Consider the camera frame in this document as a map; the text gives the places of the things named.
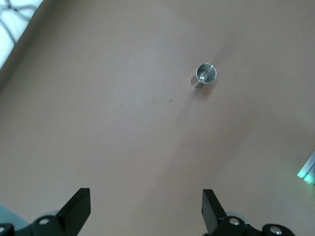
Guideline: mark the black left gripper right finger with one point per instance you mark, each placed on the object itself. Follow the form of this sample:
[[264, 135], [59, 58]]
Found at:
[[212, 214]]

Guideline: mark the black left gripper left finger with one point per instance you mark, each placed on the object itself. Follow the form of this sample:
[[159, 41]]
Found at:
[[73, 214]]

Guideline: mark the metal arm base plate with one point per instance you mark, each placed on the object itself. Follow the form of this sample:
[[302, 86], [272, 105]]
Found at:
[[310, 169]]

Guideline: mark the steel double jigger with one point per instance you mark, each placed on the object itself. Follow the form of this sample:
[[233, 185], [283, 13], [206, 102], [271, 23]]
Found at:
[[206, 72]]

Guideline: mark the brown table cover sheet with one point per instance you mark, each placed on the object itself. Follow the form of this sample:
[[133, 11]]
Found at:
[[98, 110]]

